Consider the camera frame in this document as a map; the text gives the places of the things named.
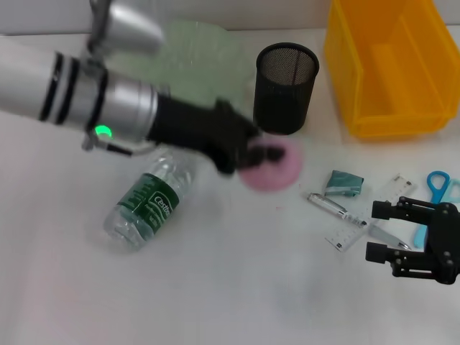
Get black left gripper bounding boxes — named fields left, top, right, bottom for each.
left=149, top=93, right=288, bottom=175

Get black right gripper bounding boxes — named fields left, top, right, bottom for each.
left=365, top=196, right=460, bottom=285

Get pink sponge ball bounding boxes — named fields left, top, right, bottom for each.
left=238, top=138, right=305, bottom=194

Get blue scissors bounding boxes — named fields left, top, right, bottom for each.
left=413, top=170, right=460, bottom=249

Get teal plastic wrapper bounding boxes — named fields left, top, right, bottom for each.
left=325, top=170, right=365, bottom=198

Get clear green-label water bottle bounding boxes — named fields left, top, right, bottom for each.
left=103, top=145, right=198, bottom=253

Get clear plastic ruler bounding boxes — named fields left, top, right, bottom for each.
left=325, top=173, right=418, bottom=254

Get black mesh pen holder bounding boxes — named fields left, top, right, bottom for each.
left=253, top=42, right=321, bottom=137

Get clear ballpoint pen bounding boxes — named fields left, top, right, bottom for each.
left=308, top=192, right=413, bottom=252

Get green glass fruit plate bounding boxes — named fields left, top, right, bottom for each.
left=149, top=19, right=257, bottom=109

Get yellow plastic bin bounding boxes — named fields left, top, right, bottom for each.
left=324, top=0, right=460, bottom=140

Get gray left wrist cable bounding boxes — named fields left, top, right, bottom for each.
left=81, top=132, right=154, bottom=158

